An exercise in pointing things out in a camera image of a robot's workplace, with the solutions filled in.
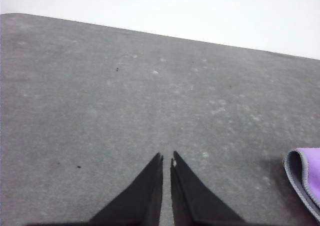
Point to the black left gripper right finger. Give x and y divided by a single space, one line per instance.
192 198

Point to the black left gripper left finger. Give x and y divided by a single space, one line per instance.
140 196

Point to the purple towel with grey hem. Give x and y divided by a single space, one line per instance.
307 173

